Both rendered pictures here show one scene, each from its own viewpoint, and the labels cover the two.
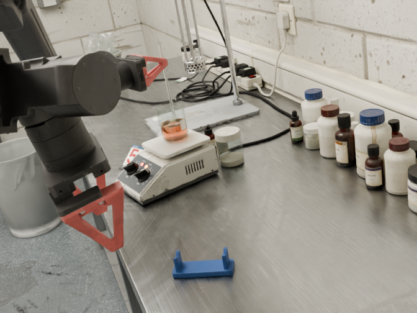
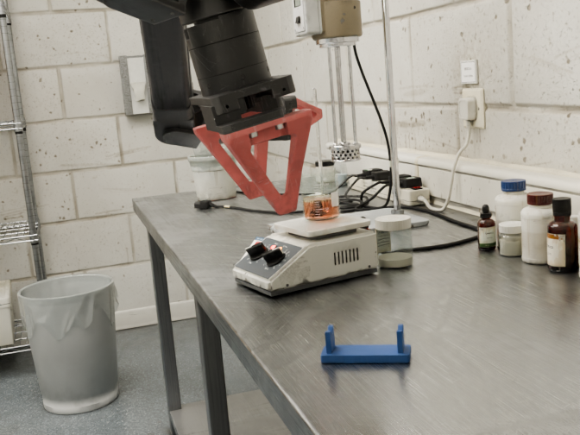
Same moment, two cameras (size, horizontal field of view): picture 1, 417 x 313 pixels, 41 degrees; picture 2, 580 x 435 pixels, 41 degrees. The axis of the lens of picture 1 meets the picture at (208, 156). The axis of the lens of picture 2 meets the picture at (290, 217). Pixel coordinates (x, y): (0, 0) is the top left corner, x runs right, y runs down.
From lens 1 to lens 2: 0.24 m
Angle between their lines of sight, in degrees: 12
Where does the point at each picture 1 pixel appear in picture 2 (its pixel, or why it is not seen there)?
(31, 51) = (165, 37)
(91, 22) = not seen: hidden behind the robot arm
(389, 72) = not seen: outside the picture
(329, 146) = (536, 247)
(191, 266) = (349, 349)
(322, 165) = (527, 270)
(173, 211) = (315, 304)
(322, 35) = (523, 122)
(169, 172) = (312, 255)
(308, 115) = (505, 212)
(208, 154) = (366, 242)
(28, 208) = (74, 370)
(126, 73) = not seen: hidden behind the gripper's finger
